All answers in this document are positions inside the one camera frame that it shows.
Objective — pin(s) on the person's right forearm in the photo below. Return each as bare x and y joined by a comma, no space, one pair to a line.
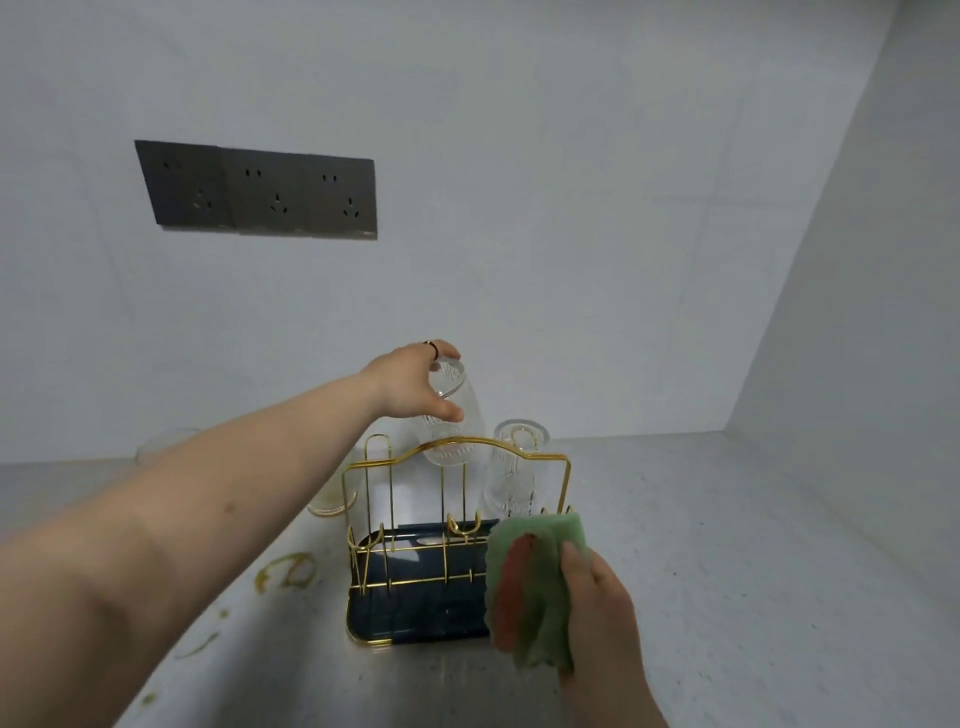
622,712

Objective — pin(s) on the single embossed clear glass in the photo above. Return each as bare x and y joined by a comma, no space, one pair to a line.
459,442
517,472

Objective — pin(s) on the person's right hand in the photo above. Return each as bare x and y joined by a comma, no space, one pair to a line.
600,622

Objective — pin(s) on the person's left hand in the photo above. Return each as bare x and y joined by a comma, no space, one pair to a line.
401,386

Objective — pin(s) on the person's left forearm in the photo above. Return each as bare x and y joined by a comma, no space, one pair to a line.
172,540

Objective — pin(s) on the cluster of embossed glasses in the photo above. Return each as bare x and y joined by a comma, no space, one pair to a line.
328,501

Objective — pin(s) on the green cloth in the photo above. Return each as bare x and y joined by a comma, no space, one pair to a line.
547,585

